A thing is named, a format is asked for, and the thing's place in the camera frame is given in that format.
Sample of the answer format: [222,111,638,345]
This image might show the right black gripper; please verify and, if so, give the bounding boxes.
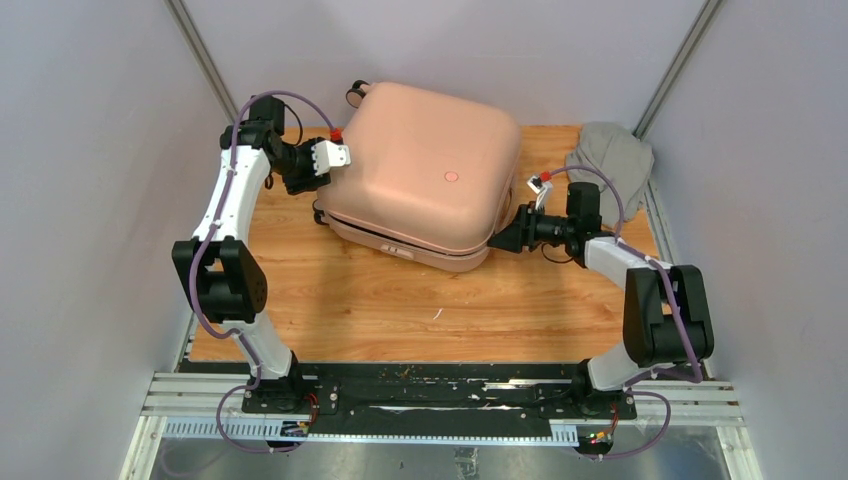
[488,201,576,254]

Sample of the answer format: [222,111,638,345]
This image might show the pink suitcase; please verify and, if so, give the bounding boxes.
[313,80,522,273]

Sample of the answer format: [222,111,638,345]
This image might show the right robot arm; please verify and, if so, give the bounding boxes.
[488,182,715,418]

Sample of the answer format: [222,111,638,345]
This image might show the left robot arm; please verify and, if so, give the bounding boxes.
[171,90,330,413]

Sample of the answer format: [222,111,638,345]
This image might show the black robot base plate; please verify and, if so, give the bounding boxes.
[212,362,636,441]

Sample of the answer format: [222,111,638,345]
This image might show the aluminium frame rail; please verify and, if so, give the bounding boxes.
[122,362,762,479]

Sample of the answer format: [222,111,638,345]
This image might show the grey crumpled cloth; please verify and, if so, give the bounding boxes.
[565,122,654,229]

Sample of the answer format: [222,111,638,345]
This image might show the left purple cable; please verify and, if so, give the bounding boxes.
[188,90,339,456]

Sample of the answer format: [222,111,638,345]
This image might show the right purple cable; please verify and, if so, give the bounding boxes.
[547,164,706,461]

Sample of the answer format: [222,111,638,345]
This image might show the purple cable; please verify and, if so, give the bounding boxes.
[188,90,339,456]
[547,164,706,461]

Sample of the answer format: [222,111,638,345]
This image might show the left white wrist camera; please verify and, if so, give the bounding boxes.
[311,140,352,176]

